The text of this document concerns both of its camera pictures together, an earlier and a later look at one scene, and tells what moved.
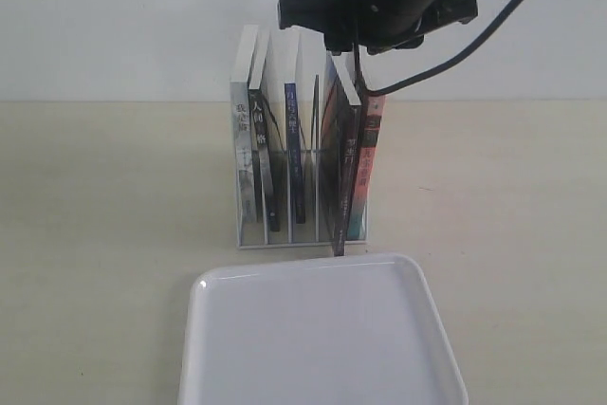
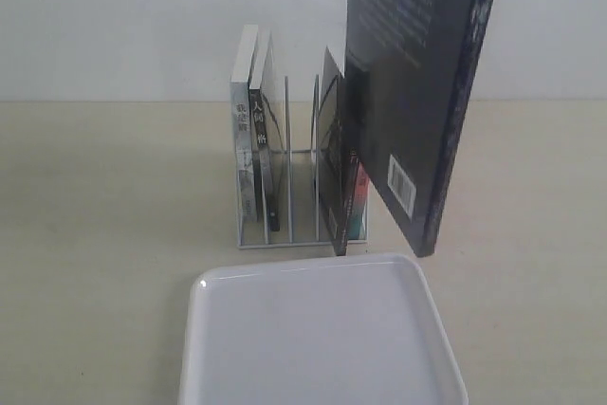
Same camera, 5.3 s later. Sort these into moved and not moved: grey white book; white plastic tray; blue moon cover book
Moved: blue moon cover book
Not moved: white plastic tray; grey white book
